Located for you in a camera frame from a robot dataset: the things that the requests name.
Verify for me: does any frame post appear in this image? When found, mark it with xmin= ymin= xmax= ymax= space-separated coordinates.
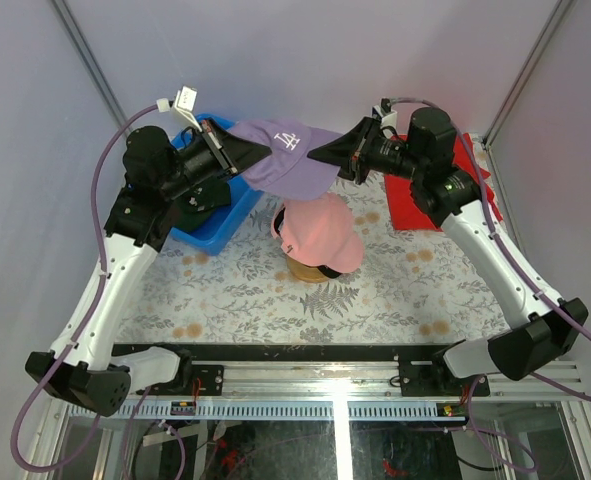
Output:
xmin=482 ymin=0 xmax=576 ymax=149
xmin=47 ymin=0 xmax=127 ymax=125

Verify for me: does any dark green cap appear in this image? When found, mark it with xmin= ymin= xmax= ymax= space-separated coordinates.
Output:
xmin=175 ymin=181 xmax=232 ymax=232

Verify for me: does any pink cap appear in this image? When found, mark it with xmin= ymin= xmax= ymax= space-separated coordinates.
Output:
xmin=271 ymin=193 xmax=365 ymax=274

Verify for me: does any slotted cable duct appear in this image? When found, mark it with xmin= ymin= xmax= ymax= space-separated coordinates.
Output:
xmin=112 ymin=399 xmax=464 ymax=422

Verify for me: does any purple cable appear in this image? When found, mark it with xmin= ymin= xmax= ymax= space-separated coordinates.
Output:
xmin=10 ymin=98 xmax=176 ymax=474
xmin=379 ymin=95 xmax=591 ymax=474

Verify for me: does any wooden hat stand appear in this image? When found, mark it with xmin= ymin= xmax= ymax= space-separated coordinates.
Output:
xmin=286 ymin=256 xmax=329 ymax=284

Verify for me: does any purple cap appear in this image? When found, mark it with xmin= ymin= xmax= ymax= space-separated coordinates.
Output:
xmin=228 ymin=119 xmax=341 ymax=201

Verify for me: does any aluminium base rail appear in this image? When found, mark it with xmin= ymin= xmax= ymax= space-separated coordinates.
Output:
xmin=119 ymin=357 xmax=589 ymax=401

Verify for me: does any red cloth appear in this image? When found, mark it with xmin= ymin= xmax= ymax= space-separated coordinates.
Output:
xmin=384 ymin=133 xmax=482 ymax=231

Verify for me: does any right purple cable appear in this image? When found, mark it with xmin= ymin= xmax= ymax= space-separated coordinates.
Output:
xmin=379 ymin=95 xmax=591 ymax=474

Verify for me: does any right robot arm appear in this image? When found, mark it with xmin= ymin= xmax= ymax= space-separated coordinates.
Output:
xmin=309 ymin=105 xmax=588 ymax=395

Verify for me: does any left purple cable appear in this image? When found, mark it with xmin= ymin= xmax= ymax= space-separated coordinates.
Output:
xmin=10 ymin=98 xmax=176 ymax=474

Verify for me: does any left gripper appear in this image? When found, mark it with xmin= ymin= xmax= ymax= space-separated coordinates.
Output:
xmin=159 ymin=116 xmax=270 ymax=200

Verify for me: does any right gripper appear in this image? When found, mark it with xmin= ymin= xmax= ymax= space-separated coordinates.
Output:
xmin=308 ymin=115 xmax=426 ymax=186

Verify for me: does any blue plastic bin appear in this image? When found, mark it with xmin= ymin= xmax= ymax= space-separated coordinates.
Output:
xmin=167 ymin=112 xmax=266 ymax=256

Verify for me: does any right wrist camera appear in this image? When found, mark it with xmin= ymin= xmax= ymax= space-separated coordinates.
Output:
xmin=371 ymin=98 xmax=397 ymax=128

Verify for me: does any left frame post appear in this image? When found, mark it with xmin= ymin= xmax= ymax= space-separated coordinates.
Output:
xmin=47 ymin=0 xmax=127 ymax=125

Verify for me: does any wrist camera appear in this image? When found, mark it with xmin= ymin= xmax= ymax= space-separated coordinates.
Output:
xmin=371 ymin=98 xmax=397 ymax=128
xmin=156 ymin=86 xmax=201 ymax=131

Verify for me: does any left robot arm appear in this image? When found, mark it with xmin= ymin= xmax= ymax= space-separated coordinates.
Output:
xmin=25 ymin=119 xmax=271 ymax=417

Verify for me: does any black baseball cap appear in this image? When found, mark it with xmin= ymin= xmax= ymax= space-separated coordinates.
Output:
xmin=317 ymin=265 xmax=343 ymax=279

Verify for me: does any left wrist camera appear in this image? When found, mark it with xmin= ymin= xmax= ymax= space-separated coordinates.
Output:
xmin=156 ymin=86 xmax=201 ymax=131

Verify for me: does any right frame post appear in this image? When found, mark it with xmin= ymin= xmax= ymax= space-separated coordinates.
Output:
xmin=482 ymin=0 xmax=576 ymax=149

